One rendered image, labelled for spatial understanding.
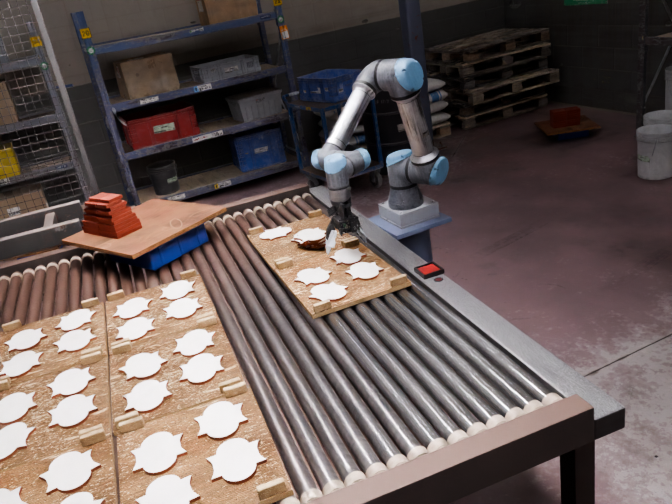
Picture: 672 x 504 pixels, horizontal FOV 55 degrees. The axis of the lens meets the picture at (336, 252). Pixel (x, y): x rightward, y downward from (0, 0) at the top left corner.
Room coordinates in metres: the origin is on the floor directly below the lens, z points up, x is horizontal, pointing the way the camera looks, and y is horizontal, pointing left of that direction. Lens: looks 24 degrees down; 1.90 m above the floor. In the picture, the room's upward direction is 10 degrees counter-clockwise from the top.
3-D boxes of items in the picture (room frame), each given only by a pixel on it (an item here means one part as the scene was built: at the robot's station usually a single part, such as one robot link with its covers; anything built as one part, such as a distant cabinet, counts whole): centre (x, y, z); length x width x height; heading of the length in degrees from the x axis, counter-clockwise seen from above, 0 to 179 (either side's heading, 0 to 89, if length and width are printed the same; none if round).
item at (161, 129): (6.35, 1.47, 0.78); 0.66 x 0.45 x 0.28; 111
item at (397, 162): (2.58, -0.33, 1.10); 0.13 x 0.12 x 0.14; 45
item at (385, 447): (1.99, 0.21, 0.90); 1.95 x 0.05 x 0.05; 16
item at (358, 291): (2.01, 0.00, 0.93); 0.41 x 0.35 x 0.02; 18
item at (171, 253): (2.59, 0.74, 0.97); 0.31 x 0.31 x 0.10; 49
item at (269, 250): (2.41, 0.13, 0.93); 0.41 x 0.35 x 0.02; 17
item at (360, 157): (2.20, -0.11, 1.27); 0.11 x 0.11 x 0.08; 45
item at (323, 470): (1.94, 0.35, 0.90); 1.95 x 0.05 x 0.05; 16
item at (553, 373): (2.12, -0.24, 0.89); 2.08 x 0.09 x 0.06; 16
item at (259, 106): (6.67, 0.55, 0.76); 0.50 x 0.36 x 0.24; 117
